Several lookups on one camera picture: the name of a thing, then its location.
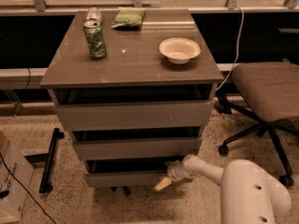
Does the green soda can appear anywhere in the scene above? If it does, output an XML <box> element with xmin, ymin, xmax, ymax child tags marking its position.
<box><xmin>83</xmin><ymin>21</ymin><xmax>107</xmax><ymax>59</ymax></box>

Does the white paper bowl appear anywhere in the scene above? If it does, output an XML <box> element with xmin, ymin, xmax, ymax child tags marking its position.
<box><xmin>159</xmin><ymin>37</ymin><xmax>201</xmax><ymax>64</ymax></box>

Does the blue tape cross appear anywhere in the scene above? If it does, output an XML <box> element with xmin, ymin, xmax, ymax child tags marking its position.
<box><xmin>110</xmin><ymin>186</ymin><xmax>131</xmax><ymax>197</ymax></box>

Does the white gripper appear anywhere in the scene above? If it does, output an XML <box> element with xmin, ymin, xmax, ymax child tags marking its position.
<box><xmin>154</xmin><ymin>161</ymin><xmax>189</xmax><ymax>191</ymax></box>

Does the grey drawer cabinet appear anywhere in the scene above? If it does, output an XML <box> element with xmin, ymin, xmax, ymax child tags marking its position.
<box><xmin>40</xmin><ymin>8</ymin><xmax>225</xmax><ymax>185</ymax></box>

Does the grey middle drawer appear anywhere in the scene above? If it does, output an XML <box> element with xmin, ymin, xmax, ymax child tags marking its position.
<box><xmin>73</xmin><ymin>137</ymin><xmax>202</xmax><ymax>161</ymax></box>

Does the green snack bag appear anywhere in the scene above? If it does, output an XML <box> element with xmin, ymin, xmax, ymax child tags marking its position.
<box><xmin>111</xmin><ymin>9</ymin><xmax>146</xmax><ymax>29</ymax></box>

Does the white cable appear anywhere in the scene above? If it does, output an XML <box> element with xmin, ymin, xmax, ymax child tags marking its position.
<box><xmin>215</xmin><ymin>6</ymin><xmax>246</xmax><ymax>92</ymax></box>

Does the grey office chair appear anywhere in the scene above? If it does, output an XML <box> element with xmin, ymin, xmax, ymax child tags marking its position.
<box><xmin>216</xmin><ymin>62</ymin><xmax>299</xmax><ymax>187</ymax></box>

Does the grey drawer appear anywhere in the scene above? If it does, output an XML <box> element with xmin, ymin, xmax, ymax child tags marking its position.
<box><xmin>55</xmin><ymin>102</ymin><xmax>213</xmax><ymax>132</ymax></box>
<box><xmin>73</xmin><ymin>137</ymin><xmax>202</xmax><ymax>161</ymax></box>
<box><xmin>84</xmin><ymin>156</ymin><xmax>183</xmax><ymax>188</ymax></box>

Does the grey top drawer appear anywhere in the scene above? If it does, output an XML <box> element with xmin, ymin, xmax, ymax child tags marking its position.
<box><xmin>55</xmin><ymin>102</ymin><xmax>213</xmax><ymax>132</ymax></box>

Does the grey bottom drawer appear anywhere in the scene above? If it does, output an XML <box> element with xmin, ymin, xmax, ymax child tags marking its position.
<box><xmin>84</xmin><ymin>156</ymin><xmax>183</xmax><ymax>188</ymax></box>

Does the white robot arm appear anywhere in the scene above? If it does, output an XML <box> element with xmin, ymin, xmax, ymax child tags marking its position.
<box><xmin>155</xmin><ymin>155</ymin><xmax>292</xmax><ymax>224</ymax></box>

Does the black metal bar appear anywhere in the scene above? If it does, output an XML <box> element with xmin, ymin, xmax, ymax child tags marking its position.
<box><xmin>39</xmin><ymin>128</ymin><xmax>64</xmax><ymax>193</ymax></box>

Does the black cable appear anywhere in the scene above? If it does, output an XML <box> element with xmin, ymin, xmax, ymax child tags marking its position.
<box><xmin>0</xmin><ymin>152</ymin><xmax>58</xmax><ymax>224</ymax></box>

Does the white cardboard box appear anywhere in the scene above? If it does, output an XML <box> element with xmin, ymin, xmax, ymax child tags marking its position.
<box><xmin>0</xmin><ymin>133</ymin><xmax>34</xmax><ymax>224</ymax></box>

